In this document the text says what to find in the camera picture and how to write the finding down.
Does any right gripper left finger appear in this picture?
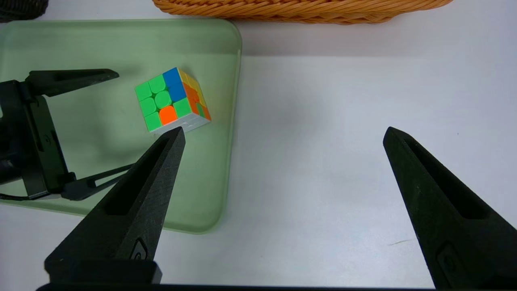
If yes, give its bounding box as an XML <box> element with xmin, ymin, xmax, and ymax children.
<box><xmin>44</xmin><ymin>126</ymin><xmax>186</xmax><ymax>285</ymax></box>

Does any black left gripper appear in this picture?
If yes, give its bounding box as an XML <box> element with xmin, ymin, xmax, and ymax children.
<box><xmin>0</xmin><ymin>69</ymin><xmax>140</xmax><ymax>201</ymax></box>

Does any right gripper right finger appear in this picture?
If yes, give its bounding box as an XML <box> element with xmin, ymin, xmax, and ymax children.
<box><xmin>383</xmin><ymin>127</ymin><xmax>517</xmax><ymax>290</ymax></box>

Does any dark brown wicker basket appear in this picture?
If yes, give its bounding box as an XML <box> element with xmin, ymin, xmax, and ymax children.
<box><xmin>0</xmin><ymin>0</ymin><xmax>49</xmax><ymax>23</ymax></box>

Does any orange wicker basket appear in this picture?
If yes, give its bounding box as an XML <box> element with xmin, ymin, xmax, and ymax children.
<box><xmin>151</xmin><ymin>0</ymin><xmax>455</xmax><ymax>25</ymax></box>

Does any light green plastic tray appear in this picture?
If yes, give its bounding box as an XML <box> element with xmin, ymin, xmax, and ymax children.
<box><xmin>0</xmin><ymin>18</ymin><xmax>243</xmax><ymax>235</ymax></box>

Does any multicoloured puzzle cube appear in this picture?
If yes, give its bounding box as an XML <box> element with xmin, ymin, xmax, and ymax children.
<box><xmin>135</xmin><ymin>67</ymin><xmax>212</xmax><ymax>134</ymax></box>

